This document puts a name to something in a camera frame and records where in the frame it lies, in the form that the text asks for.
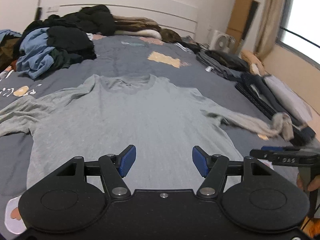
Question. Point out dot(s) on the brown padded coat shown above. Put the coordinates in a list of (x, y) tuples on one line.
[(135, 22)]

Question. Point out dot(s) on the grey sweatshirt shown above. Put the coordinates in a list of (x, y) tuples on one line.
[(137, 120)]

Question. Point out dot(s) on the light grey folded garment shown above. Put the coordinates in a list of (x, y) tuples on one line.
[(287, 95)]

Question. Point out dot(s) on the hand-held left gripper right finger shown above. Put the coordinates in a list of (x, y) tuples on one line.
[(200, 161)]

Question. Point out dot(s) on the camouflage cloth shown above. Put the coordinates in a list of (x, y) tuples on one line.
[(171, 36)]

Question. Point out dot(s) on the white box fan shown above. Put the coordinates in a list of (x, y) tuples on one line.
[(221, 42)]

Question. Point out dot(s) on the person's right hand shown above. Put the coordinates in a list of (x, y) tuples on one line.
[(313, 187)]

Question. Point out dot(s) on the grey printed quilt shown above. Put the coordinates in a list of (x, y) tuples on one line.
[(112, 55)]

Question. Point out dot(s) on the black flat panel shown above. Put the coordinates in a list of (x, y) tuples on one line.
[(251, 20)]

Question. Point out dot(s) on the navy folded garment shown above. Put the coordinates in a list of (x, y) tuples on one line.
[(267, 92)]

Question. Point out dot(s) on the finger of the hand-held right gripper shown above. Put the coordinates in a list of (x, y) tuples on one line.
[(272, 149)]

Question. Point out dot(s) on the rust brown garment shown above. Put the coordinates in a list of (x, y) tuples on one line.
[(14, 65)]

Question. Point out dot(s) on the cream pillow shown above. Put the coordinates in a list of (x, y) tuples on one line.
[(145, 33)]

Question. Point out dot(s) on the black hairbrush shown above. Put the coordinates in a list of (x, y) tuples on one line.
[(38, 13)]

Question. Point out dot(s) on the light blue shirt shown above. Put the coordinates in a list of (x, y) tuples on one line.
[(35, 55)]

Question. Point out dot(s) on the window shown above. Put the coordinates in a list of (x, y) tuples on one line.
[(305, 12)]

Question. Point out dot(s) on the dark green garment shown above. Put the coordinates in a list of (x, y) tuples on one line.
[(65, 58)]

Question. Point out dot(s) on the black jacket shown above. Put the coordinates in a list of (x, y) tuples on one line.
[(95, 20)]

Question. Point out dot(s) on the navy dotted garment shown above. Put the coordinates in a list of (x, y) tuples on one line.
[(252, 97)]

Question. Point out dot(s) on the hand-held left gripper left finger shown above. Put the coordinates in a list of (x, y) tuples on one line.
[(127, 160)]

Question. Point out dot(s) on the tan plush toy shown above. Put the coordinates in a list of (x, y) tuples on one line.
[(252, 61)]

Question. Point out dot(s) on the beige curtain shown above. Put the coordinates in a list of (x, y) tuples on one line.
[(272, 17)]

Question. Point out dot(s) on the dark brown garment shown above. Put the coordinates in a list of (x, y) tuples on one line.
[(7, 52)]

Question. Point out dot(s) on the white headboard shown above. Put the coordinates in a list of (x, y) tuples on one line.
[(137, 7)]

